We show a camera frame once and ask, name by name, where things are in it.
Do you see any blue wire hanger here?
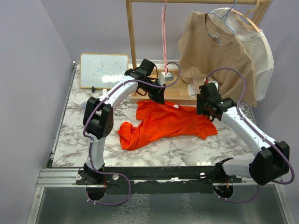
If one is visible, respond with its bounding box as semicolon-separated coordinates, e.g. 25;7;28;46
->
207;0;237;44

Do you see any small whiteboard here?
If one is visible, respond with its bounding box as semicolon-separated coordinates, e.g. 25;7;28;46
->
80;53;129;89

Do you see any orange t-shirt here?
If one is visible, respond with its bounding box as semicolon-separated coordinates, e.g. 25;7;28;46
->
117;100;218;151

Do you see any pink wire hanger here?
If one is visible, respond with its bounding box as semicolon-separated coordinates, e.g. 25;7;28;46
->
162;0;168;74

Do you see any aluminium table frame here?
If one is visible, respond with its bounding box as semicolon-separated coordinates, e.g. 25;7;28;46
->
28;66;294;224

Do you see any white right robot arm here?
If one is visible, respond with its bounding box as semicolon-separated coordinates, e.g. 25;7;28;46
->
197;83;290;185

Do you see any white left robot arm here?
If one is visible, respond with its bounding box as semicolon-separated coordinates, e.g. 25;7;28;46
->
83;59;173;184

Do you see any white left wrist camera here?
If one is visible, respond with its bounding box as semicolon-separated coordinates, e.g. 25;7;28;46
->
158;71;174;86

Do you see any white t-shirt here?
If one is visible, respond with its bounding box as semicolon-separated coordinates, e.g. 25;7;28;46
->
209;7;274;101

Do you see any wooden hanger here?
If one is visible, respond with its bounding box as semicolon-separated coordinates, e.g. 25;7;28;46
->
231;0;260;32

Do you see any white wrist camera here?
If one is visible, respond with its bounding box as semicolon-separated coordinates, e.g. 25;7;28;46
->
158;71;174;86
205;81;219;89

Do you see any wooden clothes rack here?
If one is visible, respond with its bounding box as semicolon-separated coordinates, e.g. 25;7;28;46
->
126;0;271;105

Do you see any black mounting rail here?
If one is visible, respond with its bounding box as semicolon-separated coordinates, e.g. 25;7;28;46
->
76;166;242;195

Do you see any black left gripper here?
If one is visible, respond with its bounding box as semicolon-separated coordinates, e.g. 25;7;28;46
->
140;78;166;105

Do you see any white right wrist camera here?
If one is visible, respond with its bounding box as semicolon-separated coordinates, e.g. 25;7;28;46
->
205;81;219;89

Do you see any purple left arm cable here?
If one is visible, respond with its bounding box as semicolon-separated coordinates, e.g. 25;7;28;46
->
83;62;182;207

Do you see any beige t-shirt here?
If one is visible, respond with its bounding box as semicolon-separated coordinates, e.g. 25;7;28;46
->
178;12;256;107

